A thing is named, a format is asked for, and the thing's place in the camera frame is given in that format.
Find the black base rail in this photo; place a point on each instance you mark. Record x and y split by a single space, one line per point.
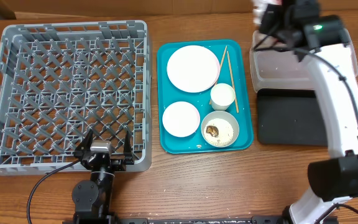
259 219

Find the grey bowl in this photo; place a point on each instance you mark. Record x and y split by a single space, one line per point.
223 115

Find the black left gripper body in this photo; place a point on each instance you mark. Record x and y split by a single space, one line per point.
118 165

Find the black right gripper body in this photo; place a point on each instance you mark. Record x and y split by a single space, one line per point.
268 23

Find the left wooden chopstick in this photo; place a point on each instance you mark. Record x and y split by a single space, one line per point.
221 64

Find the black waste tray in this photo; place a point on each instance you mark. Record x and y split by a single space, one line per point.
289 117

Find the right wooden chopstick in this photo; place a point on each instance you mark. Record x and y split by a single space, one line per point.
232 81

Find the small white plate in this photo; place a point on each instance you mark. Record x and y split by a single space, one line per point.
181 119

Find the grey plastic dishwasher rack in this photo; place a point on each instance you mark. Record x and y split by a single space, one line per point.
58 81

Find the clear plastic waste bin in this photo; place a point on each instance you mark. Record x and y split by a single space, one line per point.
282 70

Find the wooden chopstick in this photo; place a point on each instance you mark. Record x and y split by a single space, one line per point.
221 64
232 81

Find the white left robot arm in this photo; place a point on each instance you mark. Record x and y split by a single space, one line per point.
92 197

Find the large white plate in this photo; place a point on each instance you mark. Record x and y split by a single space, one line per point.
193 68

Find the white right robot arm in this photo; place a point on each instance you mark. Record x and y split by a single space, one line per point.
322 45

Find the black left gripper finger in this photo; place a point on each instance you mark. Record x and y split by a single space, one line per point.
85 145
128 155

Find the pile of rice grains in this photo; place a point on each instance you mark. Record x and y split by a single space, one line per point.
226 133

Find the brown food scrap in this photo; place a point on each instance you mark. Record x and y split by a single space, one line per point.
212 130

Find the white cup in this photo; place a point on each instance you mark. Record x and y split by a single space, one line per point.
222 96

